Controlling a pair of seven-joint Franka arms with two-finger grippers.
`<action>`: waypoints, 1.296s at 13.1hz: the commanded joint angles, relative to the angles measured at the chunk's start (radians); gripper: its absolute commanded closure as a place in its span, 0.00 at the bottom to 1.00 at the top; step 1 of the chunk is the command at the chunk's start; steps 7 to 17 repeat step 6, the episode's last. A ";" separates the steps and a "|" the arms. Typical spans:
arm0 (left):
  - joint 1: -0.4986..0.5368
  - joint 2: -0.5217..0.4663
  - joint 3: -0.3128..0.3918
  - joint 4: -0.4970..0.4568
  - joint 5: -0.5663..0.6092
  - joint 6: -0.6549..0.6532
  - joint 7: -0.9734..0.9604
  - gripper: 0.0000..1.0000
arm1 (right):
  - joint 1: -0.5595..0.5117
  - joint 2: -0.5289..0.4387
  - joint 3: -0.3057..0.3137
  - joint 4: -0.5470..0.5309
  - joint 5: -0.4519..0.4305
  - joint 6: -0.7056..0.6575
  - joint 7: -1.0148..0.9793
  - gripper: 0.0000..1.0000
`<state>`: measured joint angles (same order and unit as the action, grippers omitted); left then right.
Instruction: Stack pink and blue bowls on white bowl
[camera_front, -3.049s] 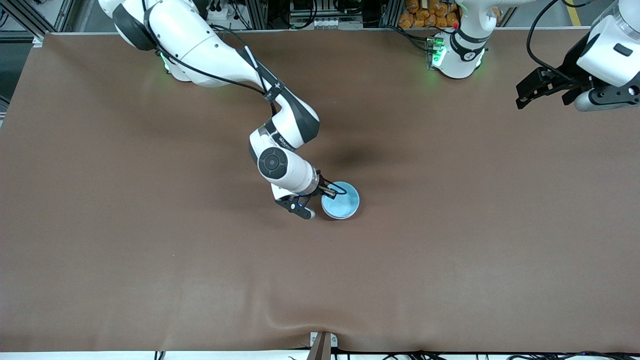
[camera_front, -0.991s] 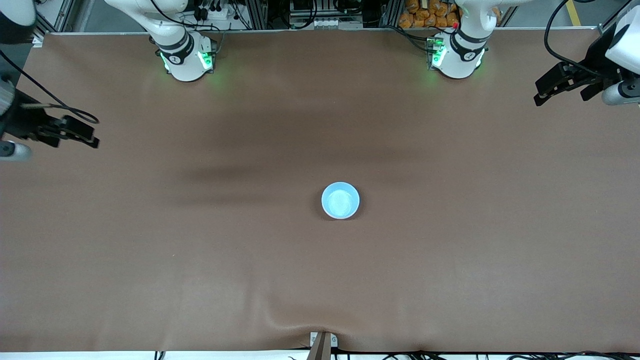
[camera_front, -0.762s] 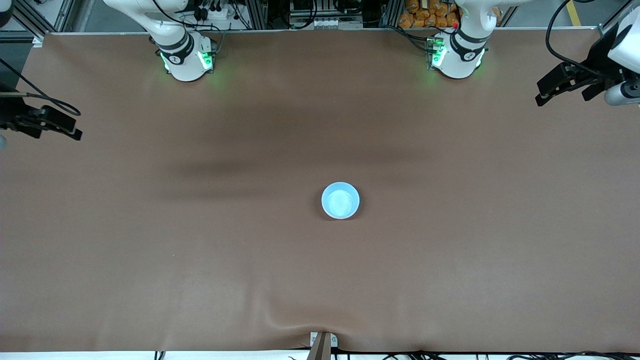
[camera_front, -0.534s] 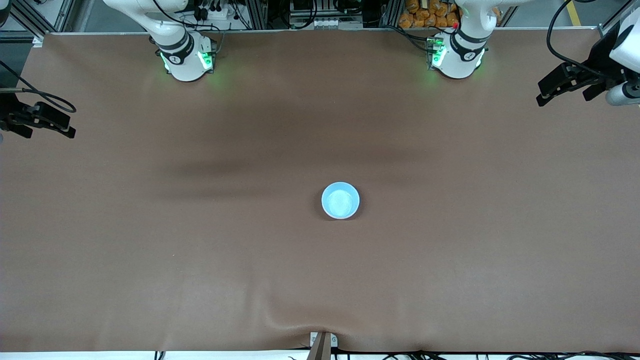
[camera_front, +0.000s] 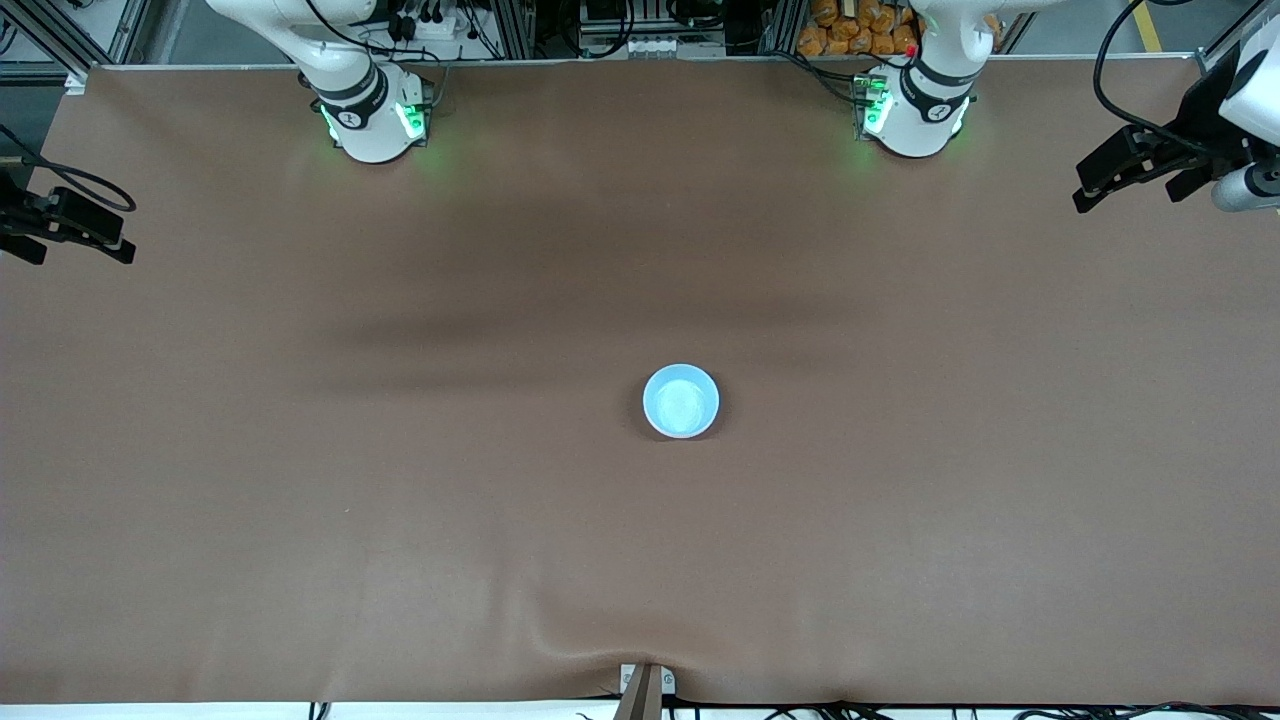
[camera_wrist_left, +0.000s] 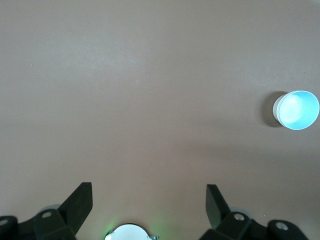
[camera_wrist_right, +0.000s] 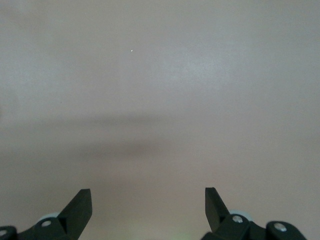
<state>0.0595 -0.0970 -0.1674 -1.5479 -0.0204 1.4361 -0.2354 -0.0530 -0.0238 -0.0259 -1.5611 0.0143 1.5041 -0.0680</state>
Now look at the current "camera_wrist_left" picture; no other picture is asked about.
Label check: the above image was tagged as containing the white bowl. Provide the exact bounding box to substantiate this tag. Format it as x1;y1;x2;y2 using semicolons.
272;92;288;126

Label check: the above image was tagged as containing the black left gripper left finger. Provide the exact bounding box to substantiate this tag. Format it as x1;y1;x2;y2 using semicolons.
0;182;94;240

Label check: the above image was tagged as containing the blue bowl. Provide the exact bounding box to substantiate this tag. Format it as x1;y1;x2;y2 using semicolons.
276;90;320;131

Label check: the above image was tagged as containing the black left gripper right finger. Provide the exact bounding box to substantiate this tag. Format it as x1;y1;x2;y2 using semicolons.
199;184;308;240

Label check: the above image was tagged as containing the brown table cover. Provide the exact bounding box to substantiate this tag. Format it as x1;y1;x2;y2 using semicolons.
0;0;320;240

